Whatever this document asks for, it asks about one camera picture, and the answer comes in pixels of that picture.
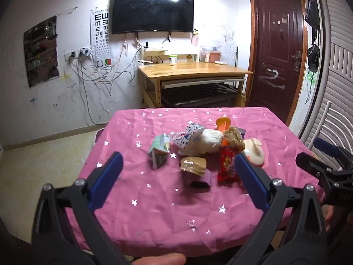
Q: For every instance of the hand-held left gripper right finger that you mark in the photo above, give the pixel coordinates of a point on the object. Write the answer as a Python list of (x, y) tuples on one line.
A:
[(251, 179)]

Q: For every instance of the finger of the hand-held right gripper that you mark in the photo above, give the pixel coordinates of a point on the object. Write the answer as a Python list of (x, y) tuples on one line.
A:
[(326, 145), (311, 165)]

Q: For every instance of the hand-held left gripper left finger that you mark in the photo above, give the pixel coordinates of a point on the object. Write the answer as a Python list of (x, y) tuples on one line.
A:
[(106, 179)]

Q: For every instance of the orange wrapper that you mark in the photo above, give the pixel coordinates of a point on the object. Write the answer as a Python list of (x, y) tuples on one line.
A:
[(224, 143)]

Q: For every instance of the white tissue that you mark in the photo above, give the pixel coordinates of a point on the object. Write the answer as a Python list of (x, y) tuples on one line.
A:
[(209, 140)]

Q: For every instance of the person's right hand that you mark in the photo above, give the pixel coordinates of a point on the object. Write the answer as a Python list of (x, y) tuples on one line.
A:
[(329, 216)]

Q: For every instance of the person's left hand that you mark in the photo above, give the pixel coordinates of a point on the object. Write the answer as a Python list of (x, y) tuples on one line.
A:
[(160, 260)]

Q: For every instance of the red snack wrapper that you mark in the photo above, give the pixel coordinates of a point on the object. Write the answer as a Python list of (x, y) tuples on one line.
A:
[(227, 165)]

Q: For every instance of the white metal chair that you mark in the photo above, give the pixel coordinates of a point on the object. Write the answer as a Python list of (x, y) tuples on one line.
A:
[(328, 116)]

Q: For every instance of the brown fluffy ball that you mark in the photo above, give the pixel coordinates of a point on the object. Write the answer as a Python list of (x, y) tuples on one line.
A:
[(233, 138)]

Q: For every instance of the purple wrapper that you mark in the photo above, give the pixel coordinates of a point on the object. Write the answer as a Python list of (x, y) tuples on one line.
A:
[(200, 180)]

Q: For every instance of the pink star tablecloth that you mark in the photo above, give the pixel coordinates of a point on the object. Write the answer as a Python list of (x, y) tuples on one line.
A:
[(154, 212)]

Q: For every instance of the green white drink carton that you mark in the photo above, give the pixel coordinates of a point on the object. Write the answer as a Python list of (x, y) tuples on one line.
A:
[(158, 153)]

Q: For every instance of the gold foil wrapped packet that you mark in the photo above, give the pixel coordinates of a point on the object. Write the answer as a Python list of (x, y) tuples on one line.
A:
[(193, 165)]

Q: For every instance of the orange translucent lid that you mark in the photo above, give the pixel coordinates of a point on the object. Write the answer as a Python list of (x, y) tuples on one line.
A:
[(222, 122)]

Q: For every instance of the white louvred door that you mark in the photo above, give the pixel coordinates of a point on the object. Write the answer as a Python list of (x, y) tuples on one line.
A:
[(339, 74)]

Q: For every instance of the patterned paper wrapper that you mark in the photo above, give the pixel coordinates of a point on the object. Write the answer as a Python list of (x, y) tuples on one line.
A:
[(189, 135)]

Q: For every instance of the black hanging bag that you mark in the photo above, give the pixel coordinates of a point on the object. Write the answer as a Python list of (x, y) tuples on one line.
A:
[(312, 11), (313, 58)]

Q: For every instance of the dark brown door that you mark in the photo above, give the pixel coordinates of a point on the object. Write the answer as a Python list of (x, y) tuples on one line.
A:
[(273, 55)]

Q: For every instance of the wooden desk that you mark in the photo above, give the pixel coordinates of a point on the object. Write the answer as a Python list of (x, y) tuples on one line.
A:
[(187, 69)]

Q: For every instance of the pink box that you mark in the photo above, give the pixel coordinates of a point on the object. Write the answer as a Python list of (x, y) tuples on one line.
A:
[(213, 57)]

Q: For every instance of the white power strip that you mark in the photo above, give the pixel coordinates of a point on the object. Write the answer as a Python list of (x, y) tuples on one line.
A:
[(73, 53)]

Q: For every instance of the green lidded white jar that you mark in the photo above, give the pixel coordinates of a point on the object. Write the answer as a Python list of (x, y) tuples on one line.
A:
[(173, 59)]

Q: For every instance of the eye chart poster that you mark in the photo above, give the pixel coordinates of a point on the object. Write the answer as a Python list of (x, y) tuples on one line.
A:
[(100, 33)]

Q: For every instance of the wall niche with shelves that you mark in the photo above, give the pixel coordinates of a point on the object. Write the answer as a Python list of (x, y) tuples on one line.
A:
[(41, 52)]

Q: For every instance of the pink wall cup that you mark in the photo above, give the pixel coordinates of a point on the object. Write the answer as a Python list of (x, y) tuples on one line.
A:
[(195, 38)]

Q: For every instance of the black wall television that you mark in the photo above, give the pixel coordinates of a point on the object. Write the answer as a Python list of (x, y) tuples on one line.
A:
[(151, 11)]

